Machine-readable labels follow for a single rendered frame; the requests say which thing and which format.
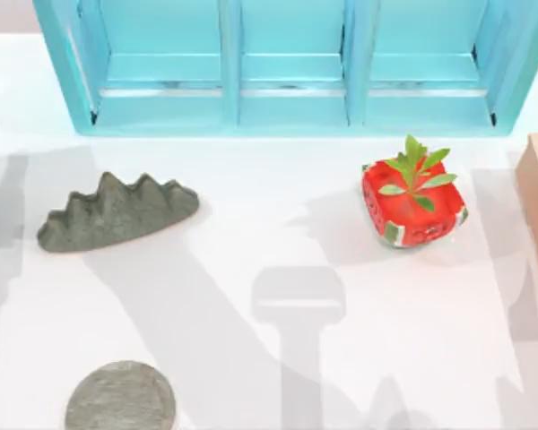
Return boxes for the red square plant pot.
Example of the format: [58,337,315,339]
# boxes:
[360,133,470,250]

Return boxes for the light blue rack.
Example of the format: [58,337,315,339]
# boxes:
[31,0,538,139]

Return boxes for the grey mountain-shaped stone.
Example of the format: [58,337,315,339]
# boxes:
[36,172,201,254]

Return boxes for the round grey stone coaster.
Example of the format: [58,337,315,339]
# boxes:
[65,360,178,430]

